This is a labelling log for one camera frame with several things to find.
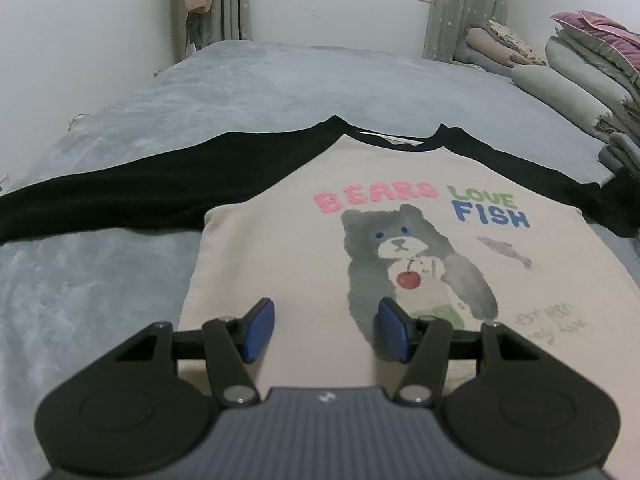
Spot grey folded cloth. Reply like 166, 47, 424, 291
599, 132, 640, 181

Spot cream folded quilt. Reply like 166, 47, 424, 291
511, 65, 613, 141

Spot floral pillow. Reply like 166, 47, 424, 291
487, 19, 547, 67

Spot cream sweatshirt with black sleeves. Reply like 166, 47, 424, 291
0, 115, 640, 441

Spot folded pillows near curtain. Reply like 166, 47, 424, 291
452, 22, 516, 78

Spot patterned folded quilt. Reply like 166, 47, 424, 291
595, 95, 640, 141

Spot pink folded quilt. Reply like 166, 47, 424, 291
551, 10, 640, 53

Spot dark hanging garment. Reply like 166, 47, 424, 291
182, 10, 213, 56

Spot grey folded quilt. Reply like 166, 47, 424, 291
544, 35, 640, 106

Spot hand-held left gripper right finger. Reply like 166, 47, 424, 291
377, 297, 543, 407

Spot grey patterned curtain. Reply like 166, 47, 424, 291
210, 0, 256, 43
422, 0, 511, 61

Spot beige folded blanket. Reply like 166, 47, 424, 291
466, 27, 531, 66

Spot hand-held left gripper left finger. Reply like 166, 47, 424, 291
112, 297, 276, 408

